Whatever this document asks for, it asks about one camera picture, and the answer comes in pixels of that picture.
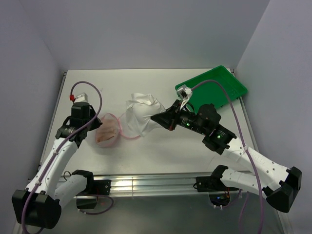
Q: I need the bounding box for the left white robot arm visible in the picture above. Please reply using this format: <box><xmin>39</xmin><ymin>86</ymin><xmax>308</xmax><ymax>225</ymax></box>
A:
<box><xmin>12</xmin><ymin>101</ymin><xmax>102</xmax><ymax>234</ymax></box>

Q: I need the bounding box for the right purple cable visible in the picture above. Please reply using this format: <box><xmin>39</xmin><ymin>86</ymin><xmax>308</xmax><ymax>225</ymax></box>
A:
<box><xmin>190</xmin><ymin>79</ymin><xmax>264</xmax><ymax>234</ymax></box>

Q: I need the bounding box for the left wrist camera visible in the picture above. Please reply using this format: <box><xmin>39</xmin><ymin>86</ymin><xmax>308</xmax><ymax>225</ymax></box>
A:
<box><xmin>69</xmin><ymin>93</ymin><xmax>89</xmax><ymax>103</ymax></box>

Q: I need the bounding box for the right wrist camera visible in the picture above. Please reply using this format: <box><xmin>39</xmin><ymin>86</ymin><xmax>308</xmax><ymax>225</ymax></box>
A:
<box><xmin>176</xmin><ymin>84</ymin><xmax>193</xmax><ymax>110</ymax></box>

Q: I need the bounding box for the beige pink bra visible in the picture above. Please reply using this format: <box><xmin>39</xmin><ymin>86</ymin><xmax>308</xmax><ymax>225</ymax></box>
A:
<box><xmin>95</xmin><ymin>115</ymin><xmax>118</xmax><ymax>143</ymax></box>

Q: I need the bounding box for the green plastic tray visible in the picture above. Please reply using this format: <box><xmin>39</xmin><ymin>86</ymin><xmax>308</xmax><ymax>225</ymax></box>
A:
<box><xmin>175</xmin><ymin>65</ymin><xmax>248</xmax><ymax>112</ymax></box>

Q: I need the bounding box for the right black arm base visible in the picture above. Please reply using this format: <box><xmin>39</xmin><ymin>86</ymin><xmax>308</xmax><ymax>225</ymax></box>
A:
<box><xmin>193</xmin><ymin>176</ymin><xmax>238</xmax><ymax>208</ymax></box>

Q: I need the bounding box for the white bra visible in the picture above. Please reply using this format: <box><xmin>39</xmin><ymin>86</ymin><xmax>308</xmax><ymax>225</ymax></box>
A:
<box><xmin>118</xmin><ymin>93</ymin><xmax>166</xmax><ymax>139</ymax></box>

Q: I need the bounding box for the pink-rimmed mesh laundry bag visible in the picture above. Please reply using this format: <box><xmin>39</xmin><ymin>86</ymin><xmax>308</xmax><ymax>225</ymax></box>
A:
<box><xmin>95</xmin><ymin>113</ymin><xmax>140</xmax><ymax>148</ymax></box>

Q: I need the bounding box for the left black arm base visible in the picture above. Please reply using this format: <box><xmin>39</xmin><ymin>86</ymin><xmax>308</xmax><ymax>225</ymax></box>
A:
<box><xmin>72</xmin><ymin>170</ymin><xmax>114</xmax><ymax>215</ymax></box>

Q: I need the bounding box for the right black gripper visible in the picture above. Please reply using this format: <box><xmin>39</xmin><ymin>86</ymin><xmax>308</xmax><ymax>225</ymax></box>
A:
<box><xmin>151</xmin><ymin>99</ymin><xmax>208</xmax><ymax>135</ymax></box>

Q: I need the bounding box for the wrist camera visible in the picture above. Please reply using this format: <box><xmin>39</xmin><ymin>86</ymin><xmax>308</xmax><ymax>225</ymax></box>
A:
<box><xmin>176</xmin><ymin>84</ymin><xmax>193</xmax><ymax>110</ymax></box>
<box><xmin>69</xmin><ymin>93</ymin><xmax>89</xmax><ymax>103</ymax></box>

